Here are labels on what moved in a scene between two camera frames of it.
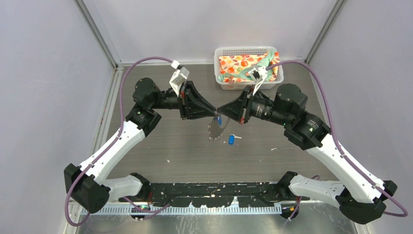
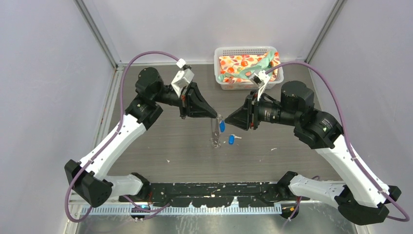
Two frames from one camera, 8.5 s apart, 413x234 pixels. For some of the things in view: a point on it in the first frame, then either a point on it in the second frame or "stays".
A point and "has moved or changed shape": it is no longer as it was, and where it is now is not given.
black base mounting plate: [248, 194] stays
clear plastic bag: [214, 129] has moved or changed shape
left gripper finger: [196, 110] stays
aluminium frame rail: [190, 208] stays
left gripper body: [183, 99] stays
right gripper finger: [235, 107] -> [242, 116]
